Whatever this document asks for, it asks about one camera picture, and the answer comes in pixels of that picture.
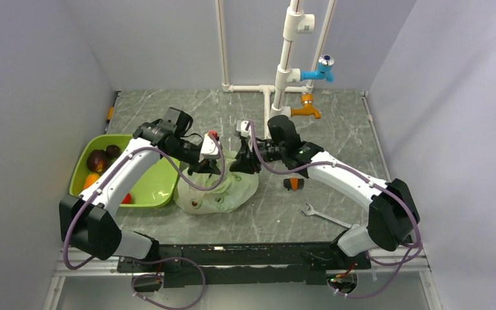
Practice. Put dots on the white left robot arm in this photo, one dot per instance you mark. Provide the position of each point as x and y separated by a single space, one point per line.
87 221

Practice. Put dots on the orange plastic faucet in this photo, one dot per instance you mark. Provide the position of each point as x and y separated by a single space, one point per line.
307 109

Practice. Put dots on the dark red fake apple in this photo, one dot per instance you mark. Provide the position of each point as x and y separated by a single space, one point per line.
97 161

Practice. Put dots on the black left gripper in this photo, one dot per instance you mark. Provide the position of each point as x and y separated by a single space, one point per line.
206 166

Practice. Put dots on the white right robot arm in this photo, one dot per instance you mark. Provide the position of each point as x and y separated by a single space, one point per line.
392 214

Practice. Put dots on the red fake tomato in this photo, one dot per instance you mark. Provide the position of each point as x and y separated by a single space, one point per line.
127 199

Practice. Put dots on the blue plastic faucet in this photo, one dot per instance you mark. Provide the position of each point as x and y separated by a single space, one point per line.
323 70

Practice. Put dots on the dark maroon fake plum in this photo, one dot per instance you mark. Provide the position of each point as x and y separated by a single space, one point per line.
113 152

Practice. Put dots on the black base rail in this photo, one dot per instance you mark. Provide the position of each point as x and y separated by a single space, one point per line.
181 265

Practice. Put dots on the light green plastic bag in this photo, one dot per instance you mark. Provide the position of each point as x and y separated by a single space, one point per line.
234 190

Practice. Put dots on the yellow orange fake mango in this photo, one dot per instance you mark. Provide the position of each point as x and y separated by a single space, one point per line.
90 180

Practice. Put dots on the black orange small tool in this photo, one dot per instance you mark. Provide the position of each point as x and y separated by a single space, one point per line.
293 184

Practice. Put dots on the silver metal wrench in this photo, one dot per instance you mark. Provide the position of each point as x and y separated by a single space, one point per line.
309 210

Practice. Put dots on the green plastic basin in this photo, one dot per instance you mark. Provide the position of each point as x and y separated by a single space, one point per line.
153 189

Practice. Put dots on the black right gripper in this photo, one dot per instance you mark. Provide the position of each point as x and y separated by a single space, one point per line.
246 161

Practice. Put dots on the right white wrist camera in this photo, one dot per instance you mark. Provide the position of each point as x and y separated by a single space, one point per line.
243 129

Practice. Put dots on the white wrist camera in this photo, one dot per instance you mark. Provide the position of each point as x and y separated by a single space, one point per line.
211 148
243 129

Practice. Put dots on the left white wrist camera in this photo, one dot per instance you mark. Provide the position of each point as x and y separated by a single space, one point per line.
211 148

